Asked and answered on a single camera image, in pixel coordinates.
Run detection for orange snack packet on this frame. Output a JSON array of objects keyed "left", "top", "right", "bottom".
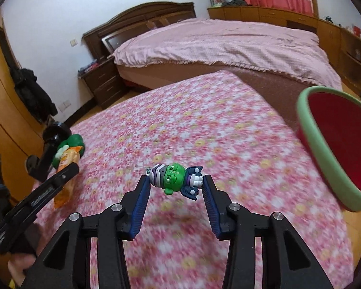
[{"left": 54, "top": 163, "right": 79, "bottom": 209}]

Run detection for green monster figurine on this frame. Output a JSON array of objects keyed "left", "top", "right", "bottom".
[{"left": 146, "top": 163, "right": 203, "bottom": 200}]

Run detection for person's left hand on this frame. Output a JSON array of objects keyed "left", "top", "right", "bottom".
[{"left": 8, "top": 253, "right": 36, "bottom": 286}]

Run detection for wooden wardrobe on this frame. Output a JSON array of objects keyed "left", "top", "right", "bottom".
[{"left": 0, "top": 11, "right": 45, "bottom": 202}]

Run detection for green plush toy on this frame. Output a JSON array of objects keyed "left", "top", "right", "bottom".
[{"left": 52, "top": 134, "right": 86, "bottom": 171}]

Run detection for black jacket hanging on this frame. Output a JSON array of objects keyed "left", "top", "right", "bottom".
[{"left": 9, "top": 68, "right": 58, "bottom": 123}]

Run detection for red bin with green rim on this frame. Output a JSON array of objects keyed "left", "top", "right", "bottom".
[{"left": 296, "top": 86, "right": 361, "bottom": 212}]

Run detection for pink floral tablecloth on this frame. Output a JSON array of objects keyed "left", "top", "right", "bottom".
[{"left": 37, "top": 80, "right": 354, "bottom": 288}]

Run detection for dark wooden nightstand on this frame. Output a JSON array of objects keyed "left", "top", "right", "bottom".
[{"left": 80, "top": 58, "right": 128, "bottom": 110}]

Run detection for wooden bed base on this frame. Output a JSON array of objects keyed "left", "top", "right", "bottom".
[{"left": 117, "top": 63, "right": 313, "bottom": 130}]

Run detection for clothes on nightstand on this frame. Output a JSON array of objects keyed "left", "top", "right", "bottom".
[{"left": 78, "top": 60, "right": 99, "bottom": 76}]

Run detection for pink bedspread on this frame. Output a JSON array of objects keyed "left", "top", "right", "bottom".
[{"left": 112, "top": 18, "right": 342, "bottom": 90}]

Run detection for long wooden cabinet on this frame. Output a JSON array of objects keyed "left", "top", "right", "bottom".
[{"left": 206, "top": 5, "right": 361, "bottom": 97}]

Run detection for dark wooden headboard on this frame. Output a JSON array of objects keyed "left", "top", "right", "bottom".
[{"left": 83, "top": 1, "right": 196, "bottom": 60}]

